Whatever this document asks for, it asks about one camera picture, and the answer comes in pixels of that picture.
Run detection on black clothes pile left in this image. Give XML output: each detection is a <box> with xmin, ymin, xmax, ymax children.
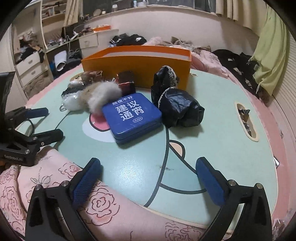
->
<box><xmin>109</xmin><ymin>33</ymin><xmax>147</xmax><ymax>47</ymax></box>

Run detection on beige curtain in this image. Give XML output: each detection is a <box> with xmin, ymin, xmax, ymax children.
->
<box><xmin>215</xmin><ymin>0</ymin><xmax>267</xmax><ymax>36</ymax></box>

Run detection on brown wrapped package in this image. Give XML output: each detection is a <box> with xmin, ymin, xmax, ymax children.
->
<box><xmin>78</xmin><ymin>71</ymin><xmax>103</xmax><ymax>85</ymax></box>

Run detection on clear plastic item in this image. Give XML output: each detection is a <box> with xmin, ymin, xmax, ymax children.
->
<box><xmin>61</xmin><ymin>86</ymin><xmax>87</xmax><ymax>111</ymax></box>

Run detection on blue metal tin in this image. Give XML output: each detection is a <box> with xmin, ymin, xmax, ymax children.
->
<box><xmin>102</xmin><ymin>93</ymin><xmax>162</xmax><ymax>144</ymax></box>

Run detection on black clothes pile right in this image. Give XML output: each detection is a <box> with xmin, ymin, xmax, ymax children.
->
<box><xmin>212</xmin><ymin>49</ymin><xmax>260</xmax><ymax>99</ymax></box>

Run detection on beige fluffy scrunchie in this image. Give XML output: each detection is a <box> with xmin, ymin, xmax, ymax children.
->
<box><xmin>80</xmin><ymin>81</ymin><xmax>122</xmax><ymax>115</ymax></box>

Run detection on small orange box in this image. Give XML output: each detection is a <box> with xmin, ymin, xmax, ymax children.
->
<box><xmin>92</xmin><ymin>25</ymin><xmax>111</xmax><ymax>33</ymax></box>

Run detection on dark red small box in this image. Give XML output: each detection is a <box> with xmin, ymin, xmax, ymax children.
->
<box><xmin>117</xmin><ymin>71</ymin><xmax>136</xmax><ymax>96</ymax></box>

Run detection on black clothes pile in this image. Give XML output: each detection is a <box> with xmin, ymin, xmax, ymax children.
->
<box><xmin>109</xmin><ymin>33</ymin><xmax>147</xmax><ymax>47</ymax></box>
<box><xmin>212</xmin><ymin>49</ymin><xmax>260</xmax><ymax>99</ymax></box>

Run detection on green hanging cloth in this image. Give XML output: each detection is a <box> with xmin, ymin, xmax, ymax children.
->
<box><xmin>250</xmin><ymin>6</ymin><xmax>289</xmax><ymax>95</ymax></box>

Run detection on orange cardboard box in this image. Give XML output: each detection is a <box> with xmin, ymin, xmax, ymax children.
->
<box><xmin>82</xmin><ymin>45</ymin><xmax>192</xmax><ymax>90</ymax></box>

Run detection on pink floral bedsheet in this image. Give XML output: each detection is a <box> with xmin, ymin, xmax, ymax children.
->
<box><xmin>1</xmin><ymin>46</ymin><xmax>294</xmax><ymax>240</ymax></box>

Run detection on white drawer cabinet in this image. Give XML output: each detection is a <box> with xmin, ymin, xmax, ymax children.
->
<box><xmin>78</xmin><ymin>29</ymin><xmax>119</xmax><ymax>59</ymax></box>

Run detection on black lace fabric bundle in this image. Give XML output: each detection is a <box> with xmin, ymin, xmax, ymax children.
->
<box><xmin>151</xmin><ymin>65</ymin><xmax>205</xmax><ymax>128</ymax></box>

